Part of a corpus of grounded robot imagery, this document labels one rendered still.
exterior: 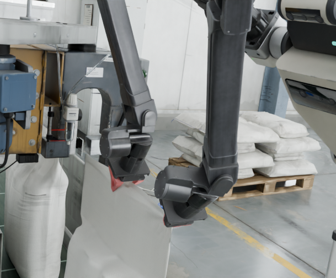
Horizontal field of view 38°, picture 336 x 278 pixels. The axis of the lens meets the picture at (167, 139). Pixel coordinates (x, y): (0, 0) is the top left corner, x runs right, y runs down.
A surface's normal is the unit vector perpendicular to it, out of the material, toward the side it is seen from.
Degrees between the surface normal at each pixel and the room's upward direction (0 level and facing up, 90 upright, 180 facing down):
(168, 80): 90
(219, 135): 117
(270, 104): 90
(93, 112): 90
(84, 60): 90
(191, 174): 29
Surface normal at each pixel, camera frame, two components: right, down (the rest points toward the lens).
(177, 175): 0.33, -0.73
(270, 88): -0.85, 0.02
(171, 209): 0.43, -0.48
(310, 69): -0.45, -0.72
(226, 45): 0.11, 0.75
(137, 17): 0.51, 0.27
